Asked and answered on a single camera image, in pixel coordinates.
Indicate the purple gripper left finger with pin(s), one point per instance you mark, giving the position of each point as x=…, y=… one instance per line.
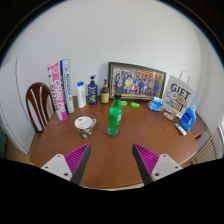
x=70, y=166

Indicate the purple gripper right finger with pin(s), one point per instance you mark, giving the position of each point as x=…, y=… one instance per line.
x=152, y=166

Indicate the green plastic bottle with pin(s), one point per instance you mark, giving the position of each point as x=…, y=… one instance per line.
x=115, y=112

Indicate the patterned ceramic mug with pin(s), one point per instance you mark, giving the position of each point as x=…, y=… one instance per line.
x=85, y=124

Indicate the white remote control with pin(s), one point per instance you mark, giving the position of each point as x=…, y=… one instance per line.
x=180, y=129

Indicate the red round coaster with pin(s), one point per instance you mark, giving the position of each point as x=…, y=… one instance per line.
x=112, y=132

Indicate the white radiator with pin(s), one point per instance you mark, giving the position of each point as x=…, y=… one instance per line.
x=209, y=152

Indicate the blue detergent bottle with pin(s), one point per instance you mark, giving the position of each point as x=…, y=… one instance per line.
x=189, y=117

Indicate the green small packet right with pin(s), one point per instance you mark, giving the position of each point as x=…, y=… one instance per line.
x=134, y=105

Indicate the green small packet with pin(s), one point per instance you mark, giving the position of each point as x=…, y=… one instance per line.
x=124, y=103
x=134, y=105

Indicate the green small packet left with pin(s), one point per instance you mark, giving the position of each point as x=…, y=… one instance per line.
x=124, y=103

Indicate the wooden chair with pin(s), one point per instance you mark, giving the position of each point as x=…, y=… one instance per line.
x=39, y=105

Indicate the white plastic bottle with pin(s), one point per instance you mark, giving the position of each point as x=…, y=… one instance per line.
x=81, y=96

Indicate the white gift paper bag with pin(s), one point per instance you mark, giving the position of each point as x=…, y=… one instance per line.
x=178, y=94

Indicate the white door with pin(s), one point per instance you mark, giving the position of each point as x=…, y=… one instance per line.
x=13, y=118

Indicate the pink tall box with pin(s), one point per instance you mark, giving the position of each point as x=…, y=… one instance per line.
x=56, y=90

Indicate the dark blue pump bottle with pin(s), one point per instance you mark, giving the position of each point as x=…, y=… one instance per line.
x=92, y=91

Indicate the amber yellow-label pump bottle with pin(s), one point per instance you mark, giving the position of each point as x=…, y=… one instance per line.
x=105, y=93

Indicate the framed group photo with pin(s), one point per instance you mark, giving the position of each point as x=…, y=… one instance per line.
x=135, y=82

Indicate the white green tall box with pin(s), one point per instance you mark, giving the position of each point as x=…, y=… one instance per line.
x=66, y=85

